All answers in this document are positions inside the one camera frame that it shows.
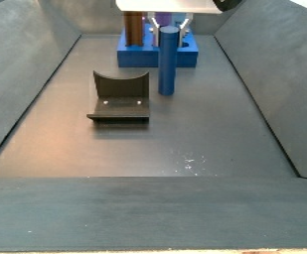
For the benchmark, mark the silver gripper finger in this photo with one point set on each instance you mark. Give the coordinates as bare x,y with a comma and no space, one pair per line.
154,27
184,27

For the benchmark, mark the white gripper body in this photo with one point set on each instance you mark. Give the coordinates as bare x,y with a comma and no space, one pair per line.
179,6

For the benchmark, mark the dark blue round cylinder peg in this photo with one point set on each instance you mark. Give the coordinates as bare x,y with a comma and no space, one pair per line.
168,59

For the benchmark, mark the blue peg board base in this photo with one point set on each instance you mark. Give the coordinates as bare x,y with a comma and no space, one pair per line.
136,56

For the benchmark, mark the light blue rounded peg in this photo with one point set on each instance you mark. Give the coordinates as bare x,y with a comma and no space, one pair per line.
179,19

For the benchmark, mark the black curved cradle stand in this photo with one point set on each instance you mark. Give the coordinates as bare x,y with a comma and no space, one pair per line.
122,97

